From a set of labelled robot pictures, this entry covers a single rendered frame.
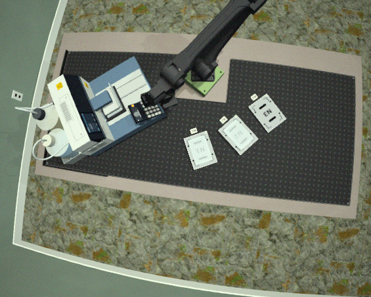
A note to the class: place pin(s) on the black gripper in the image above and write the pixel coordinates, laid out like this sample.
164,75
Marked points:
173,102

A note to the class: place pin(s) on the blue and white plate washer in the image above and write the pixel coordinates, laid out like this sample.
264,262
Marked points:
83,107

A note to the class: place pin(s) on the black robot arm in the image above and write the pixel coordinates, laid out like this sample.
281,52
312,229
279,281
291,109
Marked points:
201,54

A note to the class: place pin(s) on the white plastic bottle with dark cap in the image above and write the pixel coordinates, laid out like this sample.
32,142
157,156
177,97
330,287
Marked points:
47,118

